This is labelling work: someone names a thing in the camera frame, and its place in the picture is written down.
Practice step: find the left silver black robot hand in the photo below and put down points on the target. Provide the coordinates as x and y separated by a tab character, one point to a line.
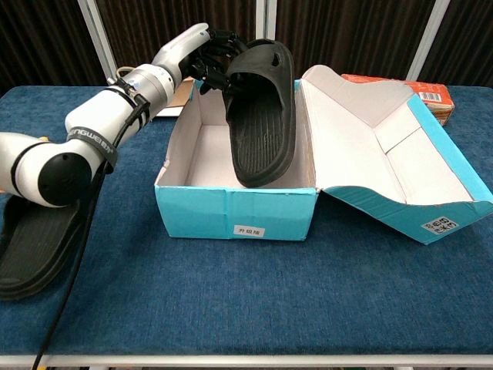
181	46

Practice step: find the black rubber slipper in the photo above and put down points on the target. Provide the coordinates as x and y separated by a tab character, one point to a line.
38	250
262	146

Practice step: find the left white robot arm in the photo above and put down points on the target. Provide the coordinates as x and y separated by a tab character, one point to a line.
96	115

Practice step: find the teal cardboard shoe box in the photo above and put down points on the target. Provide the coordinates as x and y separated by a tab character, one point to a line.
231	212

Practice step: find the orange cardboard box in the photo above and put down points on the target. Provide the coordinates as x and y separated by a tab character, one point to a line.
435	101

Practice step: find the dark ribbed partition panel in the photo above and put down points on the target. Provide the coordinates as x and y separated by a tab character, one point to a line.
154	19
470	38
346	34
38	38

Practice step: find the dark blue table mat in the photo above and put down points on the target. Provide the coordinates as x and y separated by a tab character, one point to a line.
192	300

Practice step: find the silver partition post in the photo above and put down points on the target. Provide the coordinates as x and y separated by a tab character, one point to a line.
98	42
265	19
427	42

